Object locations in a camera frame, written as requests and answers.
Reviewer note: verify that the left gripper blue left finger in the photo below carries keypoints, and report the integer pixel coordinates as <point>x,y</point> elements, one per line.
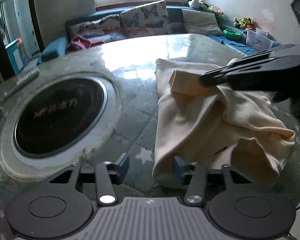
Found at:
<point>122,167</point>

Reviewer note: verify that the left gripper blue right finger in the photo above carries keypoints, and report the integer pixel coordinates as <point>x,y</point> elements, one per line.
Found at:
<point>181,170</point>

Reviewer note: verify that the cream sweater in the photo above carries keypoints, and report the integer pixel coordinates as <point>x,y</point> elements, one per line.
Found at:
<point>216,126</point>

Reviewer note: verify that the clear plastic storage box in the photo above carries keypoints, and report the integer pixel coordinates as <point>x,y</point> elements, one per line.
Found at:
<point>258,42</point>

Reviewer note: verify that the colourful plush toys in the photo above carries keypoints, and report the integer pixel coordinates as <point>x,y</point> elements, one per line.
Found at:
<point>244,23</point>

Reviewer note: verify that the green plastic bowl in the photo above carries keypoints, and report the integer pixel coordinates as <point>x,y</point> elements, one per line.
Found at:
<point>232,35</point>

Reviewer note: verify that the round black induction cooktop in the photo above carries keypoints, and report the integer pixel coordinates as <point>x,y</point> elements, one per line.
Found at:
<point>59,116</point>

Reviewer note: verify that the plain grey pillow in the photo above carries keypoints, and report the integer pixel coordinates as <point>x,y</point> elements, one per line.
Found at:
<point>200,22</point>

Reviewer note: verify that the panda plush toy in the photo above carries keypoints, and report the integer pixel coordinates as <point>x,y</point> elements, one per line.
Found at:
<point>197,4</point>

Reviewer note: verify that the flat grey remote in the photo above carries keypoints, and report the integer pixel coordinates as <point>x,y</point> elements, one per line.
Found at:
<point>22,82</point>

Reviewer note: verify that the pink crumpled cloth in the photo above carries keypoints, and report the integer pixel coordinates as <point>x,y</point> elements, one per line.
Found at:
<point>78,43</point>

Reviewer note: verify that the small butterfly print pillow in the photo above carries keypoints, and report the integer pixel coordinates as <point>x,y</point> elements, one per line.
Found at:
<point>107,29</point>

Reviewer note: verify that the blue corner sofa bench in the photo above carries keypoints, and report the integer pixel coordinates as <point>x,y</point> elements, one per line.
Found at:
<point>57,48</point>

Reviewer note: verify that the large butterfly print pillow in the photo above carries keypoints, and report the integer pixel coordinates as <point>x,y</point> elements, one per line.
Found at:
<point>146,20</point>

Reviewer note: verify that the blue white toy box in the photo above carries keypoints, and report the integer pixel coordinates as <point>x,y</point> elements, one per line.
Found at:
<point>17,55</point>

